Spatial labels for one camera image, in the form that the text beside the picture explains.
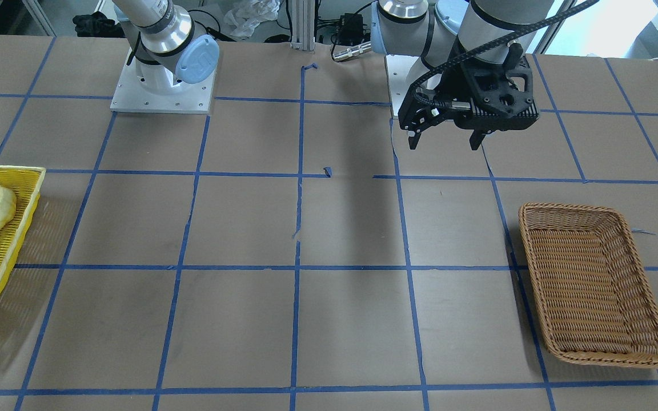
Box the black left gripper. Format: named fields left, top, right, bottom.
left=399, top=86, right=492, bottom=151

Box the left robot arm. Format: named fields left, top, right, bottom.
left=371, top=1, right=553, bottom=150

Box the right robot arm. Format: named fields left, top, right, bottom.
left=113, top=1, right=221, bottom=99

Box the brown wicker basket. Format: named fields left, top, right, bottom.
left=519, top=202, right=658, bottom=369

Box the black glove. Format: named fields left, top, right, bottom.
left=71, top=11, right=126, bottom=38

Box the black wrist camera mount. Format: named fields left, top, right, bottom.
left=445, top=43, right=540, bottom=132

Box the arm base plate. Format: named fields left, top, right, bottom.
left=385, top=54, right=450, bottom=120
left=110, top=58, right=217, bottom=115

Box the aluminium frame post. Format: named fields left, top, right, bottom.
left=286, top=1, right=319, bottom=54

